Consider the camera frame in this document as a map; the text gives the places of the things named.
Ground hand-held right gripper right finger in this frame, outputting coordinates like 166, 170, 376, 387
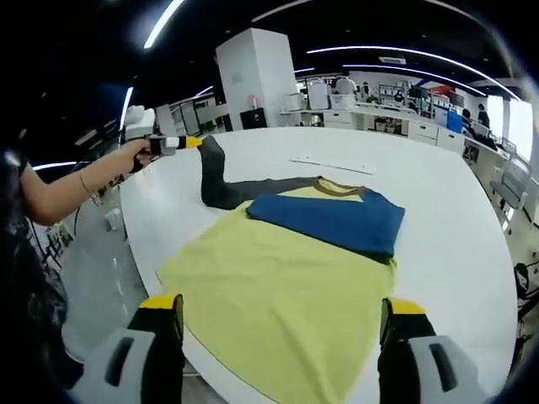
377, 297, 496, 404

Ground white square pillar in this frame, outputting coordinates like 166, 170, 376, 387
215, 28, 298, 130

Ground yellow garment with blue sleeve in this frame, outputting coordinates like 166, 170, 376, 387
156, 134, 406, 395

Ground long white counter cabinets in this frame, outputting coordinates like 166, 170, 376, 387
280, 107, 464, 151

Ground black cables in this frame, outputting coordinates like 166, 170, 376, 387
512, 260, 539, 321

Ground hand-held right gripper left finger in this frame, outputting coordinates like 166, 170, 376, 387
71, 292, 186, 404

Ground metal shelving racks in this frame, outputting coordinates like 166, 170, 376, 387
155, 100, 232, 138

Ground curved ceiling light strip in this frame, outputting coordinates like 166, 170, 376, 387
341, 63, 489, 92
306, 45, 523, 100

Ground person's dark clothing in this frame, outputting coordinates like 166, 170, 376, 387
0, 210, 83, 391

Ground person's left hand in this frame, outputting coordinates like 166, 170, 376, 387
120, 140, 164, 169

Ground white office chair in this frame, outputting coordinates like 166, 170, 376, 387
490, 141, 531, 231

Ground black cabinet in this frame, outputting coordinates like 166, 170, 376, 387
240, 108, 267, 130

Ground white box appliance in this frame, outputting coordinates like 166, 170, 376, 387
307, 82, 329, 111

